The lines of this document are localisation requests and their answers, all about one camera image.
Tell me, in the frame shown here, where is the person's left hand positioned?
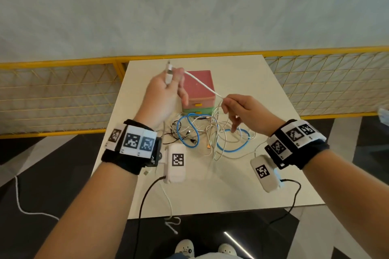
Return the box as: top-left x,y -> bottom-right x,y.
133,67 -> 190,130

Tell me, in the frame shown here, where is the person's right hand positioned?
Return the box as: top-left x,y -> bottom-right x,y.
221,94 -> 286,137

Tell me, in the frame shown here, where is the pink and green drawer box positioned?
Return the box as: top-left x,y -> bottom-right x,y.
182,70 -> 217,115

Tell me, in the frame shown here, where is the blue cable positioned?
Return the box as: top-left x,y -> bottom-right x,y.
177,113 -> 251,153

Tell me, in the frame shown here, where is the person's left forearm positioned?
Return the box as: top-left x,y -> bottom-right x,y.
35,161 -> 139,259

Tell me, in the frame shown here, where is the person's right forearm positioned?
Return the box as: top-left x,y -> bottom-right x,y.
302,149 -> 389,259

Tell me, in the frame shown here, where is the yellow mesh fence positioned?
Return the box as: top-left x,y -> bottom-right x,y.
0,45 -> 389,140

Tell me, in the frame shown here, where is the white shoe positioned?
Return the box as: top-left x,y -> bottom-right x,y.
175,239 -> 195,258
218,243 -> 237,258

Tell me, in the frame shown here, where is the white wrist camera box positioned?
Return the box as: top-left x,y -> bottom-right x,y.
163,143 -> 188,184
250,155 -> 285,193

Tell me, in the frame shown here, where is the black camera cable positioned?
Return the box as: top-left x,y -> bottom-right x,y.
261,178 -> 302,256
132,176 -> 167,259

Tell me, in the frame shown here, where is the white floor cord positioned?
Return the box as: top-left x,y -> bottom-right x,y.
14,175 -> 60,221

